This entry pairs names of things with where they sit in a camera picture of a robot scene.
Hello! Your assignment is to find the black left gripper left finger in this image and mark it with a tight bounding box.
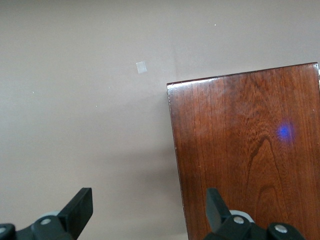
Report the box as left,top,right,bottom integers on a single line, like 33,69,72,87
0,187,94,240

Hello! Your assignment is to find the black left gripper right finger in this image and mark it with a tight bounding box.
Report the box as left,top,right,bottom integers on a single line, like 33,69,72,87
203,187,307,240

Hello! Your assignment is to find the dark wooden cabinet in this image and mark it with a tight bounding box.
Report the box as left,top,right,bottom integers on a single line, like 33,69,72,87
166,62,320,240

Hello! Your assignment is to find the brown paper table cover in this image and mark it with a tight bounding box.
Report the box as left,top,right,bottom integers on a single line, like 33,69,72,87
0,0,320,240

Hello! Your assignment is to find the small clear tape patch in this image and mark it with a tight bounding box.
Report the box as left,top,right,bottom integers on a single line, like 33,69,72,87
135,60,148,75

